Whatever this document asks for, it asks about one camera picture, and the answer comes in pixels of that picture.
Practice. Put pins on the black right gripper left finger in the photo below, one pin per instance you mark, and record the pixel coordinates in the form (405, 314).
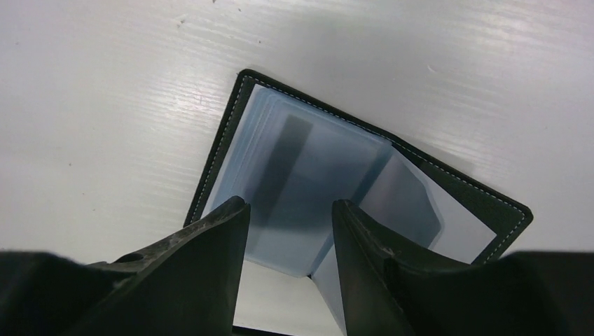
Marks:
(184, 284)

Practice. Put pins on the white card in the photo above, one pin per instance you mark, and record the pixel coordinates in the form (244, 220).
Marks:
(310, 160)

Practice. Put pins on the black leather card holder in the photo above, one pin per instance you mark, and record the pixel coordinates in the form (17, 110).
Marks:
(410, 192)

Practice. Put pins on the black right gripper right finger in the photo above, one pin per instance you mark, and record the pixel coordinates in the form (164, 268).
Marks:
(392, 286)

